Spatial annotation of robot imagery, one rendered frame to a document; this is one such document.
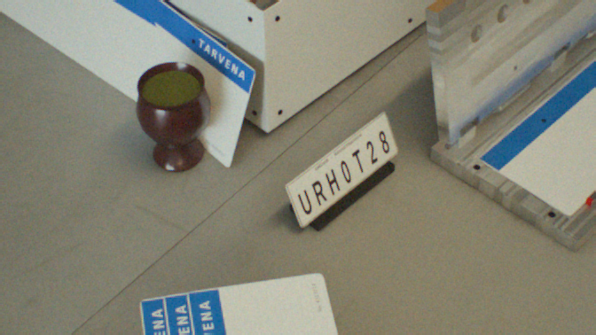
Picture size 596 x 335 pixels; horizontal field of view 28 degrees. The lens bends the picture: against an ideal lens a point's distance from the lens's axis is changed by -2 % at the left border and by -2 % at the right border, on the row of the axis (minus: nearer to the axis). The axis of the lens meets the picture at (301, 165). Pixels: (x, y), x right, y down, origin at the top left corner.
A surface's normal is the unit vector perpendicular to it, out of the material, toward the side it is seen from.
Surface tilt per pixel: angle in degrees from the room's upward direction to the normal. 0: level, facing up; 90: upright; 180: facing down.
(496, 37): 79
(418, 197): 0
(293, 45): 90
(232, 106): 69
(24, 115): 0
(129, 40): 63
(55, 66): 0
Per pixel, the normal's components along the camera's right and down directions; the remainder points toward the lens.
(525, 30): 0.70, 0.35
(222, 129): -0.70, 0.20
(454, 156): -0.01, -0.70
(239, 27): -0.69, 0.52
